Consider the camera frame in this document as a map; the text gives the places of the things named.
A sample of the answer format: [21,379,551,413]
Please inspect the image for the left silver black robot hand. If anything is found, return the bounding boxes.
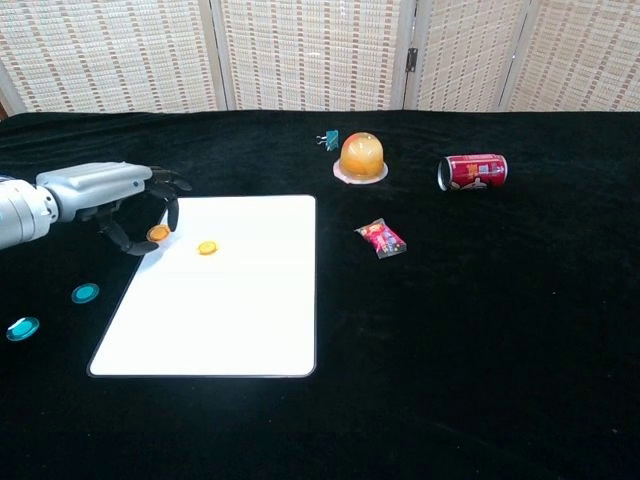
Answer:
[35,161,193,257]

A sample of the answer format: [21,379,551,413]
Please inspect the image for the blue round magnet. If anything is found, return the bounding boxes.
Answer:
[5,316,41,343]
[70,282,101,305]

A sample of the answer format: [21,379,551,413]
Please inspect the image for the woven bamboo screen panel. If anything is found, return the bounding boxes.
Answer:
[0,0,229,119]
[209,0,417,112]
[403,0,530,114]
[499,0,640,114]

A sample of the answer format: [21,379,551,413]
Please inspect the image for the white magnetic board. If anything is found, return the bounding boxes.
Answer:
[87,194,318,379]

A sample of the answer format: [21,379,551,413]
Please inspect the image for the orange fruit jelly cup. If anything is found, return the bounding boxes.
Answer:
[332,131,390,185]

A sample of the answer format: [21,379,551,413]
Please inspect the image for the red wrapped candy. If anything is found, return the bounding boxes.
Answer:
[353,217,407,261]

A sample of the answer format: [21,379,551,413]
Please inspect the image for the red soda can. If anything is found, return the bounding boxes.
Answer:
[437,153,509,193]

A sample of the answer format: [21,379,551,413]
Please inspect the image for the black velvet tablecloth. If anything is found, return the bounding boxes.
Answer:
[0,108,640,480]

